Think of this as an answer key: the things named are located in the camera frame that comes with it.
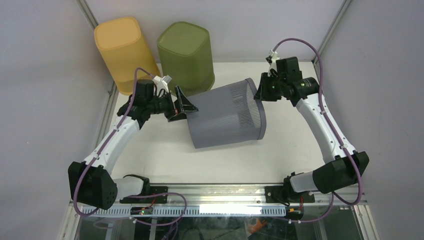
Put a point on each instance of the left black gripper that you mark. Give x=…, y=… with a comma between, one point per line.
x=172, y=115

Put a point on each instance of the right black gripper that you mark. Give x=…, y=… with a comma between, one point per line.
x=262, y=94

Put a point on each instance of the grey plastic basket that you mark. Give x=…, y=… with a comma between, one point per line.
x=227, y=115

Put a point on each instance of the green plastic basket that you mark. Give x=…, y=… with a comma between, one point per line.
x=185, y=55

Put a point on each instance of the yellow plastic basket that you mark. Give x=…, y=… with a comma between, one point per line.
x=124, y=48

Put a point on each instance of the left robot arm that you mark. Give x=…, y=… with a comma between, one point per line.
x=90, y=180

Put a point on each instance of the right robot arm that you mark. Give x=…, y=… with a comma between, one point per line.
x=344, y=165

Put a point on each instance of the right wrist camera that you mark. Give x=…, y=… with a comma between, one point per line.
x=272, y=61

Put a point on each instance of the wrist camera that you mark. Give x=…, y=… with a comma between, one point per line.
x=162, y=84
x=272, y=61

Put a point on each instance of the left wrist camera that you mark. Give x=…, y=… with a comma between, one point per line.
x=162, y=84

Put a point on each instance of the aluminium front rail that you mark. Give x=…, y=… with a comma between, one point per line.
x=196, y=194

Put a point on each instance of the white slotted cable duct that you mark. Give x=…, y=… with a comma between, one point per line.
x=203, y=210

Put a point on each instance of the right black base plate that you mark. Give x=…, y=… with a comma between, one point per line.
x=284, y=193

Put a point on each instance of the right aluminium corner post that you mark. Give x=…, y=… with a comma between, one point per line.
x=334, y=25

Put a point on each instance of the aluminium corner post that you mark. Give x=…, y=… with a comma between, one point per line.
x=334, y=25
x=87, y=12

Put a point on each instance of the left aluminium corner post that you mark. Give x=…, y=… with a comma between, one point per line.
x=87, y=12

